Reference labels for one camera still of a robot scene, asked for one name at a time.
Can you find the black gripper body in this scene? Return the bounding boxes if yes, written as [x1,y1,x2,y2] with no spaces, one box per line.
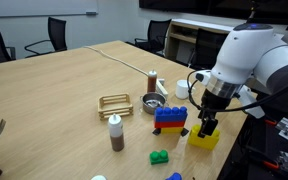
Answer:
[200,89,234,122]

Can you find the yellow three-stud toy brick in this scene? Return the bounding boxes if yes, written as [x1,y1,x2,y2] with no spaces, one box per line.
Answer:
[187,123,221,151]

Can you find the large black tape piece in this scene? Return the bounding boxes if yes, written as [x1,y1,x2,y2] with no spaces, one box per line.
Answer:
[179,127,191,138]

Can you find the yellow four-stud toy brick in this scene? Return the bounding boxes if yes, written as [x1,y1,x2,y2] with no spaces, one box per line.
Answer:
[159,126,185,135]

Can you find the red toy brick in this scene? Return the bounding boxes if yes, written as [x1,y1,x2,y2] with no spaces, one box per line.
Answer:
[153,120,187,130]

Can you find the blue four-stud toy brick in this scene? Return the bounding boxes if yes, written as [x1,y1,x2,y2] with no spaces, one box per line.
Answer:
[153,105,189,123]

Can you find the white ceramic mug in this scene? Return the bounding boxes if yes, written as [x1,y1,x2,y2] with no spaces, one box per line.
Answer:
[175,78,193,101]

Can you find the small black tape piece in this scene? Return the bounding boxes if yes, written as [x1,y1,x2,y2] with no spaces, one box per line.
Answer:
[151,127,163,137]

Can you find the small metal pot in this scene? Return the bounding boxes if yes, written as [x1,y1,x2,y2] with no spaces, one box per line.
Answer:
[139,91,169,116]

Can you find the green two-stud toy brick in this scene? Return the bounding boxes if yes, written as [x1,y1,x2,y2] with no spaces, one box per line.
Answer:
[149,149,170,166]

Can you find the blue two-stud toy brick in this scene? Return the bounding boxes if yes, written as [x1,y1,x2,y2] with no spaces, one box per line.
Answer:
[165,171,184,180]

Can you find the reddish-brown sauce squeeze bottle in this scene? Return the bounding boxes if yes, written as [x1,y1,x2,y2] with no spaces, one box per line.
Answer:
[146,69,159,94]

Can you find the wooden sideboard shelf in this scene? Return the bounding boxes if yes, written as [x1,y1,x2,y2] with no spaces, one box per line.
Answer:
[165,18,240,65]

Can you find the brown sauce squeeze bottle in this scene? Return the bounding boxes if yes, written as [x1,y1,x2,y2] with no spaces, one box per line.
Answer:
[107,112,126,153]

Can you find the small wooden crate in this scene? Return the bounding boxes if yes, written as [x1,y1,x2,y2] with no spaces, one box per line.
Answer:
[97,92,134,121]

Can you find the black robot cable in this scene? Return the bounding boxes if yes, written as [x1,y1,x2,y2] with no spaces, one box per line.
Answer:
[186,70,288,113]

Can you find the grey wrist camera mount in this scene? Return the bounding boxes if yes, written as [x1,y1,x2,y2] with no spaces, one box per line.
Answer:
[237,84,267,120]

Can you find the orange handled clamp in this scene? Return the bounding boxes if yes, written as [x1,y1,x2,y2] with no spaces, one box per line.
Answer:
[261,159,282,171]
[263,118,279,127]

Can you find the black wall screen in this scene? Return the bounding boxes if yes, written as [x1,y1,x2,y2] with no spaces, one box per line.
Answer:
[138,0,288,33]

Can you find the white power cable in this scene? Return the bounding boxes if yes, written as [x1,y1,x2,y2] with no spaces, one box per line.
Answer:
[83,45,150,76]

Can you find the white wall whiteboard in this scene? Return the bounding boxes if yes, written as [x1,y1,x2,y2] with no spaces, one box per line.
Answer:
[0,0,99,19]

